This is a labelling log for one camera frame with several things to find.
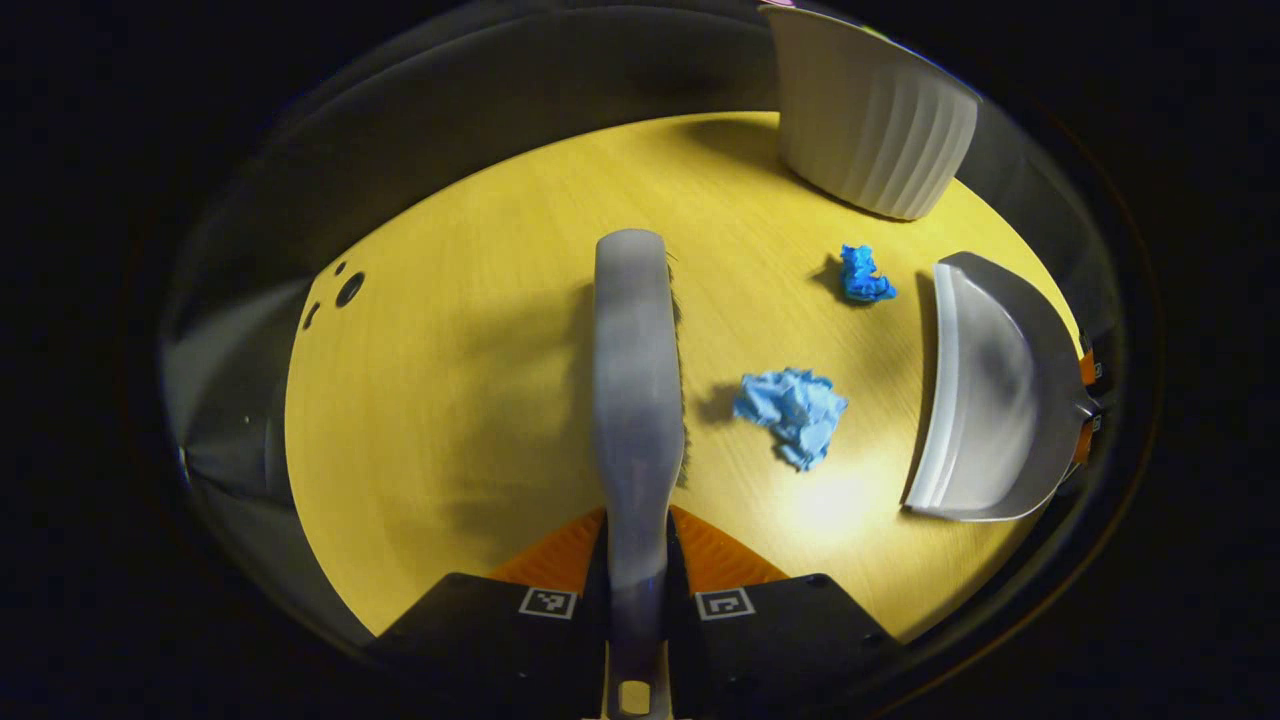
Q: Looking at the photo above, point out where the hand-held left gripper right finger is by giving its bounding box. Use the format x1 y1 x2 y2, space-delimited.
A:
665 505 903 720

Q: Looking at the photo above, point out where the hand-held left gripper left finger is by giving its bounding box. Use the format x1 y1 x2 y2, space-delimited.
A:
365 507 613 720

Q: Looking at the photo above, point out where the grey dustpan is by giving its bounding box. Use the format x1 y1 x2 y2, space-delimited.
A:
900 250 1103 523

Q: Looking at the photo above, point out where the large blue paper wad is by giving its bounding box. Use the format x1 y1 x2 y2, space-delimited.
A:
732 367 850 472

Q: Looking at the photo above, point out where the small blue paper wad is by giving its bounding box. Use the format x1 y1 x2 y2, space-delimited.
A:
838 243 899 305

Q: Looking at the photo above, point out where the small grey broom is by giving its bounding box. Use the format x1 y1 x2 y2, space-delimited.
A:
591 228 691 720

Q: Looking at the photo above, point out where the white ribbed garbage bin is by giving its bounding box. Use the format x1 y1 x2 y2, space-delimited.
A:
760 5 981 222

